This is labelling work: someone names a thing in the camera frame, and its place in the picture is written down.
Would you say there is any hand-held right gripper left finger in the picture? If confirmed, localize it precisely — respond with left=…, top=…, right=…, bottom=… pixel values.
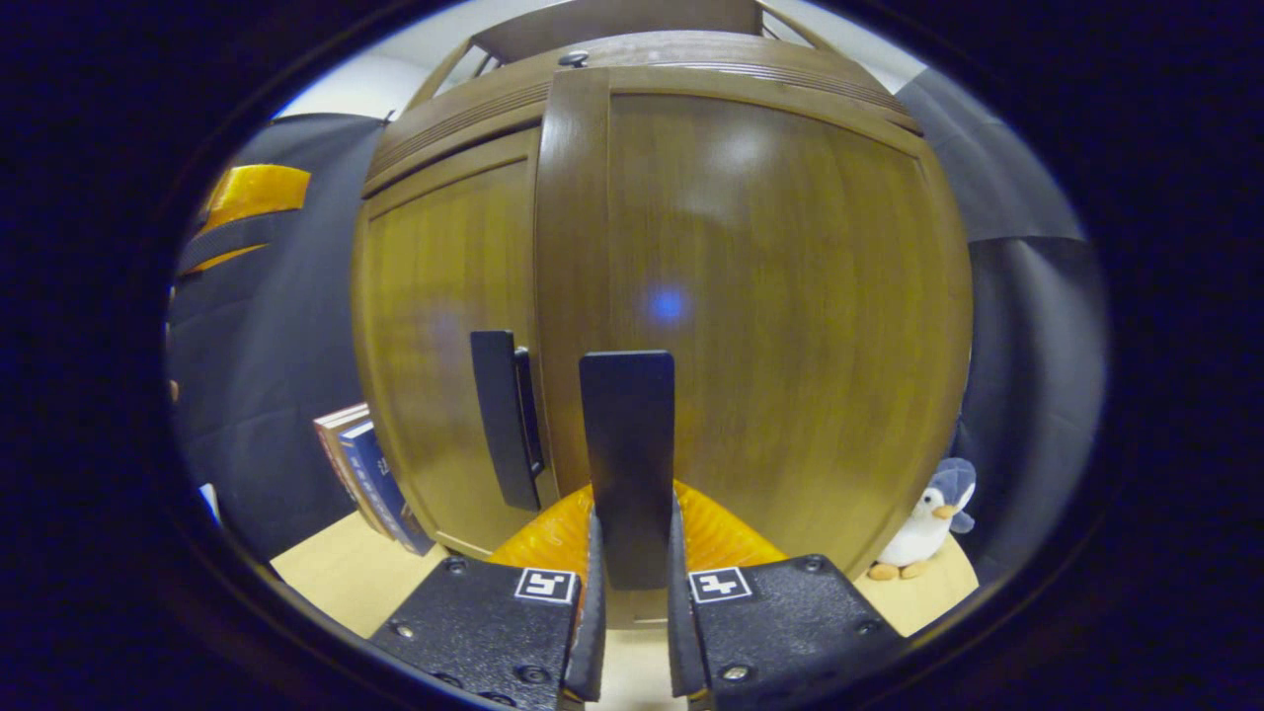
left=367, top=482, right=608, bottom=711

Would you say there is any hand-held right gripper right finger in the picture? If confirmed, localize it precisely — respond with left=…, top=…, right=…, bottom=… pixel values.
left=667, top=481, right=905, bottom=711

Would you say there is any black door handle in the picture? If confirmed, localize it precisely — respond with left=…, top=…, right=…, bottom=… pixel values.
left=470, top=330, right=546, bottom=513
left=579, top=350, right=676, bottom=592

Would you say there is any wooden double-door shoe cabinet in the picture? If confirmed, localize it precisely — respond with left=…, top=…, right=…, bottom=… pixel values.
left=353, top=0, right=974, bottom=628

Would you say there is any wooden cabinet drawer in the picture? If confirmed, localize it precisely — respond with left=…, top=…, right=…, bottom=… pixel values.
left=363, top=30, right=924, bottom=198

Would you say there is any dark blue book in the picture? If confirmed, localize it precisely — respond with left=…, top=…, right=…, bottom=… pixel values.
left=339, top=420, right=435, bottom=557

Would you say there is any plush penguin toy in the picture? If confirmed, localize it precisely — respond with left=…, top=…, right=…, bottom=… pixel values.
left=869, top=457, right=979, bottom=582

